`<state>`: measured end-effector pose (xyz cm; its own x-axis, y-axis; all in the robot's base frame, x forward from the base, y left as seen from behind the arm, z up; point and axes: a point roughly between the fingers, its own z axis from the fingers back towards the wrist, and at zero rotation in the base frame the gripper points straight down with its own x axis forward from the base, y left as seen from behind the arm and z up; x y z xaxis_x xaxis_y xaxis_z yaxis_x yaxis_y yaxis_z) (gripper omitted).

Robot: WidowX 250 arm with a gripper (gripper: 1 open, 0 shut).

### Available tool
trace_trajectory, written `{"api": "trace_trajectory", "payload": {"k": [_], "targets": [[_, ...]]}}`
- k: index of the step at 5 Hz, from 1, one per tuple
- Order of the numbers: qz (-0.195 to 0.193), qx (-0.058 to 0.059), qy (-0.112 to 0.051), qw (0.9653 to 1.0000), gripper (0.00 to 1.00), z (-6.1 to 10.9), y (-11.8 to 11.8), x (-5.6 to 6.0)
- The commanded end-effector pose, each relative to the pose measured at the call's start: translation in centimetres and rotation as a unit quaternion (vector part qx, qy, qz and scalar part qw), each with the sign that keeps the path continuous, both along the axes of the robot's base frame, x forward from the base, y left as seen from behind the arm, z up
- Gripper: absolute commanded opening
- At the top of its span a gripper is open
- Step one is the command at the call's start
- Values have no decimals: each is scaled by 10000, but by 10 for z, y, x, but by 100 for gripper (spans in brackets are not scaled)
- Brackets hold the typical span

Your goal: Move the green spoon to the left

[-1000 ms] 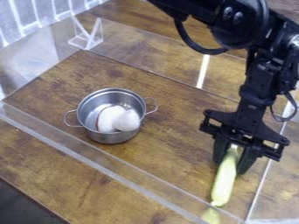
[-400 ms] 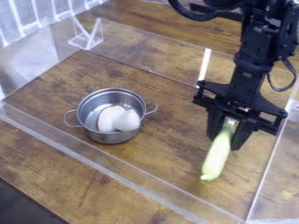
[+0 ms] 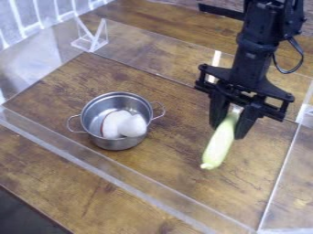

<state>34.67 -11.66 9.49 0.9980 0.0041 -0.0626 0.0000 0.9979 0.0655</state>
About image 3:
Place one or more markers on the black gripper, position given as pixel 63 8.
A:
pixel 242 85

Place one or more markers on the clear acrylic triangle stand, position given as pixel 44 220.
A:
pixel 90 42

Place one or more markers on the black strip on wall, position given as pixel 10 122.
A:
pixel 221 11

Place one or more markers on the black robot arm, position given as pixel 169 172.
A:
pixel 272 21

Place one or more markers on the clear acrylic enclosure wall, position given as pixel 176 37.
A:
pixel 202 217

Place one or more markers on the green handled metal spoon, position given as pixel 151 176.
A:
pixel 221 141

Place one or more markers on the white mushroom toy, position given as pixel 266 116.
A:
pixel 122 124

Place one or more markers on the small steel pot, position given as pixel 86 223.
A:
pixel 87 122

